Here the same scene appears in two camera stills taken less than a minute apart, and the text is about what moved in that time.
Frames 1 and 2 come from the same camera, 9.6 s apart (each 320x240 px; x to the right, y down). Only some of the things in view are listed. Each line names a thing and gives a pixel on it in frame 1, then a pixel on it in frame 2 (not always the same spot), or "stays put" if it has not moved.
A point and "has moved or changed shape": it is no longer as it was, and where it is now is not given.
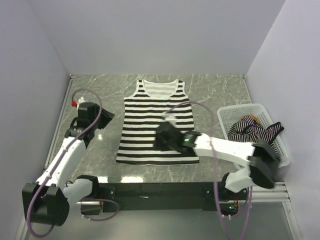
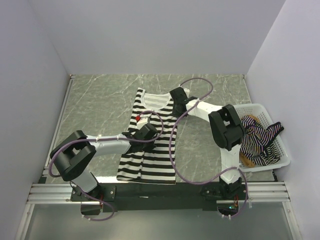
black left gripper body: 97,112 to 148,145
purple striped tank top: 246,129 stays put
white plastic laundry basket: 230,113 stays put
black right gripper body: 159,144 to 175,112
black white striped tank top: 143,112 has moved or changed shape
